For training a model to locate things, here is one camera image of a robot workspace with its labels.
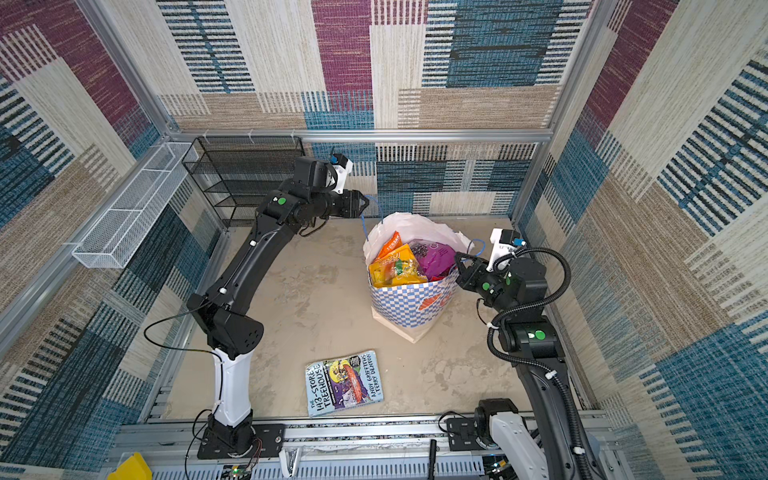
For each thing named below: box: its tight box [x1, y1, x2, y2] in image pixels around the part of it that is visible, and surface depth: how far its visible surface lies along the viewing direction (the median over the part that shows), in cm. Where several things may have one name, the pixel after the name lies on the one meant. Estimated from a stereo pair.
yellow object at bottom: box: [107, 452, 153, 480], surface depth 71 cm
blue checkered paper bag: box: [368, 269, 460, 344], surface depth 78 cm
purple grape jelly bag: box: [408, 239, 456, 281], surface depth 89 cm
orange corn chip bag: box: [377, 230, 403, 260], surface depth 93 cm
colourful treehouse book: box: [305, 350, 384, 417], surface depth 81 cm
